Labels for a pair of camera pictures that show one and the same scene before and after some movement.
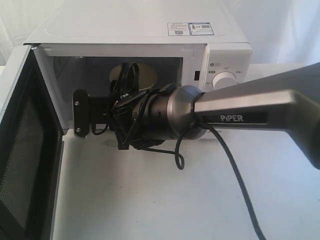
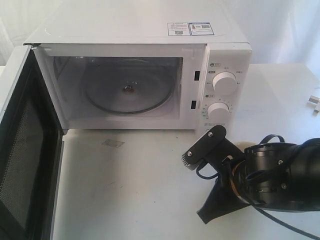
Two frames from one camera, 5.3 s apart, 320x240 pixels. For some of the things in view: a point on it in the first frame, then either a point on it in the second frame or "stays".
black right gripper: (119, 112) to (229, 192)
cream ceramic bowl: (147, 75) to (241, 145)
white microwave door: (32, 146) stays
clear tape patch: (110, 142) stays
